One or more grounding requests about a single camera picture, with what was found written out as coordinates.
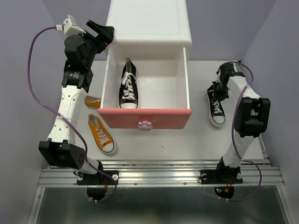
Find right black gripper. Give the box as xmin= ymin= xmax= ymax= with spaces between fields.
xmin=212 ymin=80 xmax=229 ymax=102

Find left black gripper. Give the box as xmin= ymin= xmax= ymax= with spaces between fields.
xmin=80 ymin=21 xmax=114 ymax=68

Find black sneaker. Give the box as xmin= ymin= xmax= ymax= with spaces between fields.
xmin=206 ymin=85 xmax=226 ymax=128
xmin=118 ymin=58 xmax=139 ymax=109

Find dark pink drawer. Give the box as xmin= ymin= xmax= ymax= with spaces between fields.
xmin=98 ymin=47 xmax=192 ymax=131

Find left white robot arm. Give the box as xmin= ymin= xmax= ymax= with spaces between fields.
xmin=38 ymin=19 xmax=114 ymax=184

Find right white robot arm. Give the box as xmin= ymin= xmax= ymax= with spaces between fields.
xmin=199 ymin=61 xmax=271 ymax=184

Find white plastic drawer cabinet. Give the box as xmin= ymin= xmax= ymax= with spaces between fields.
xmin=106 ymin=0 xmax=192 ymax=56

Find orange sneaker near cabinet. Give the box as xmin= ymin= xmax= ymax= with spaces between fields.
xmin=84 ymin=95 xmax=101 ymax=109

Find orange sneaker front left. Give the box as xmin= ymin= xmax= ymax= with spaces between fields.
xmin=88 ymin=114 xmax=116 ymax=156

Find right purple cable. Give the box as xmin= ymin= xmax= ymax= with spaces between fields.
xmin=200 ymin=61 xmax=263 ymax=202

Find purple cable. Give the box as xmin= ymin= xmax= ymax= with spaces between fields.
xmin=27 ymin=26 xmax=117 ymax=203
xmin=200 ymin=61 xmax=263 ymax=202

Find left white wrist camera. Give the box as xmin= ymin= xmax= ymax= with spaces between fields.
xmin=55 ymin=14 xmax=86 ymax=36

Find aluminium mounting rail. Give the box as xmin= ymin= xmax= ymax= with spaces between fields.
xmin=38 ymin=159 xmax=285 ymax=188

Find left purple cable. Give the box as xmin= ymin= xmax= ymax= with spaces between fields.
xmin=27 ymin=26 xmax=117 ymax=203

